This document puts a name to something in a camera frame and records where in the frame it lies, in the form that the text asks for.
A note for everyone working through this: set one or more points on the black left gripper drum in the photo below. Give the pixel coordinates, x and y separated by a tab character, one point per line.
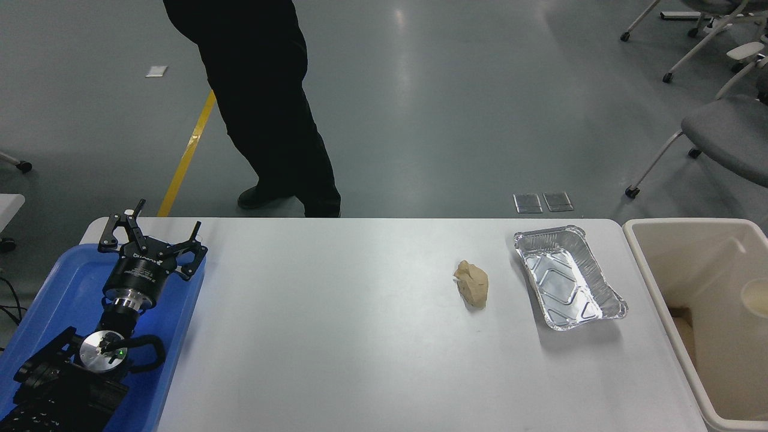
141	273

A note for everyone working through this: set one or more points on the white paper cup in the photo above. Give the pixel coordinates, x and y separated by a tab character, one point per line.
757	299

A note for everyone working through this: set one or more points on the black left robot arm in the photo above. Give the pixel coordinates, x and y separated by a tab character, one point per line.
60	390

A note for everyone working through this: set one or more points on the blue plastic tray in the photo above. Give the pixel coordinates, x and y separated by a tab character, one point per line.
66	282

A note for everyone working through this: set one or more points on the small white side table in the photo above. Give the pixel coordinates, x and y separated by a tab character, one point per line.
9	207

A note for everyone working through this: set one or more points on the white leg caster chair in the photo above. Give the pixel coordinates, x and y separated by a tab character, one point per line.
23	166

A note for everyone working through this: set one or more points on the crumpled tan paper ball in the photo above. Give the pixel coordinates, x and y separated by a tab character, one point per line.
473	285

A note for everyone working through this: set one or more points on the clear floor plate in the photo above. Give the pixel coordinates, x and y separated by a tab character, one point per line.
527	203
557	201

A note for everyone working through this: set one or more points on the silver foil tray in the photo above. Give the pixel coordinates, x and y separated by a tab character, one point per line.
567	282

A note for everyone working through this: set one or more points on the large pale plastic bin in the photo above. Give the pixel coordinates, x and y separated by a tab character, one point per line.
690	258

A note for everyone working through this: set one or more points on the white power strip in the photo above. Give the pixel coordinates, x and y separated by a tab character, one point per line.
679	15

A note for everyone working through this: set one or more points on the grey seat office chair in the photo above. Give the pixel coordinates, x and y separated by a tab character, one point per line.
726	129

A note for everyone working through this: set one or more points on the white frame rolling chair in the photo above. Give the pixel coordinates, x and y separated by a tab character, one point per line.
696	45

